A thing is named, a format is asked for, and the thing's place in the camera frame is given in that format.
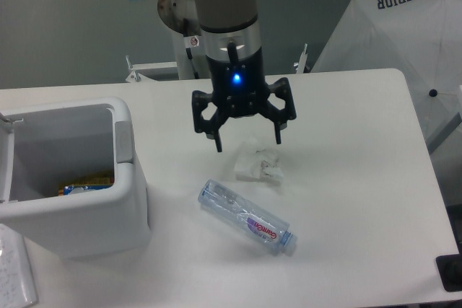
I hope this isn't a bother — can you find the black cable on pedestal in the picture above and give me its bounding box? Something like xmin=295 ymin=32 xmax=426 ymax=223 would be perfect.
xmin=182 ymin=18 xmax=200 ymax=80

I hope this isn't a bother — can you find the white tissue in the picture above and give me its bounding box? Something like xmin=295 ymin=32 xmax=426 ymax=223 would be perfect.
xmin=234 ymin=136 xmax=284 ymax=184

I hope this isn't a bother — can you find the left metal table clamp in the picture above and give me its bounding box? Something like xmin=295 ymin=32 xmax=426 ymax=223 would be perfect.
xmin=125 ymin=55 xmax=179 ymax=83

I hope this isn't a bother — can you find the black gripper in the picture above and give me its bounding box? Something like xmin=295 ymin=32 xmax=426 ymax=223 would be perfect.
xmin=191 ymin=49 xmax=297 ymax=152

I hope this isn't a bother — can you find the right metal table clamp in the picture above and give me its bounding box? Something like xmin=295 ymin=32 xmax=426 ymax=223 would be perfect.
xmin=293 ymin=43 xmax=310 ymax=74

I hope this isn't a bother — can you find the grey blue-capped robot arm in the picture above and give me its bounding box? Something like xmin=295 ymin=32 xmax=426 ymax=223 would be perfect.
xmin=191 ymin=0 xmax=297 ymax=151

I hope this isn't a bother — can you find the white notepad with writing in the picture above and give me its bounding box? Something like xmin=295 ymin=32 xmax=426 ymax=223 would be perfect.
xmin=1 ymin=224 xmax=38 ymax=307

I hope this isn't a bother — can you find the clear plastic water bottle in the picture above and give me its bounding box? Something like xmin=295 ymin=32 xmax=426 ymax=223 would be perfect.
xmin=198 ymin=180 xmax=297 ymax=255

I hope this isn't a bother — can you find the white trash can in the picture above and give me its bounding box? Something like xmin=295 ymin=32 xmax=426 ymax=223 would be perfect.
xmin=1 ymin=97 xmax=151 ymax=258

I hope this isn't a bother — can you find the white umbrella with lettering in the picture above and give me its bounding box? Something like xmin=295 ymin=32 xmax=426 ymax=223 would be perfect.
xmin=312 ymin=0 xmax=461 ymax=152

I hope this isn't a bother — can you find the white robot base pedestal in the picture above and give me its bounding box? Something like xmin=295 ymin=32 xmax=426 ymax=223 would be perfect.
xmin=157 ymin=0 xmax=211 ymax=80

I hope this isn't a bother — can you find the yellow blue snack wrapper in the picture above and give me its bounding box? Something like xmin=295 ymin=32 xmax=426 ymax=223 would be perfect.
xmin=58 ymin=170 xmax=115 ymax=196

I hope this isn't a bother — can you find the black device at table edge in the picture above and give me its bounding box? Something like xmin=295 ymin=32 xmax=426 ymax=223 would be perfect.
xmin=436 ymin=254 xmax=461 ymax=292

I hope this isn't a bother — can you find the metal table clamp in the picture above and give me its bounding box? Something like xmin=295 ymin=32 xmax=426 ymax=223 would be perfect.
xmin=125 ymin=55 xmax=179 ymax=83
xmin=293 ymin=43 xmax=310 ymax=74

